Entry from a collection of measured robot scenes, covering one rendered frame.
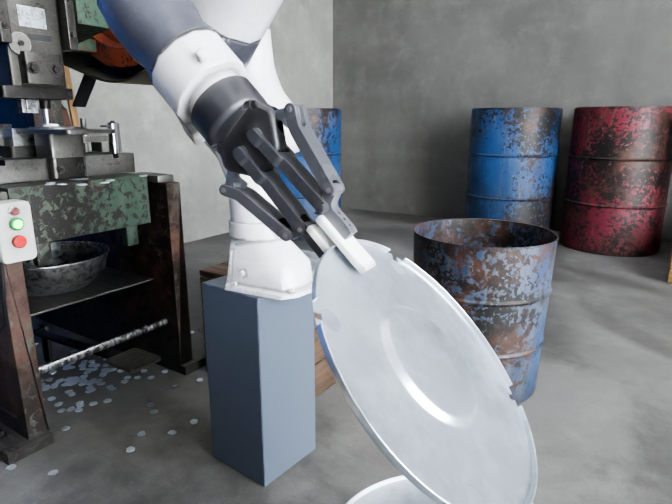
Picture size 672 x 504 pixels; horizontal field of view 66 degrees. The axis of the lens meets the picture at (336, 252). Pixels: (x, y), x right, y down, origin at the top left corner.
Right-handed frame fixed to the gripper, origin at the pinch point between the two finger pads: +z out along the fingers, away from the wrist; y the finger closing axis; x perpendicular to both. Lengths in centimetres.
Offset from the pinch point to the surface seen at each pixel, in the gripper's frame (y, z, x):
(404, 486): -20.9, 26.7, 11.5
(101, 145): -78, -88, 73
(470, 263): -19, 13, 91
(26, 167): -76, -79, 42
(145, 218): -79, -59, 69
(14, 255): -76, -54, 25
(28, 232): -72, -57, 28
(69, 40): -53, -103, 59
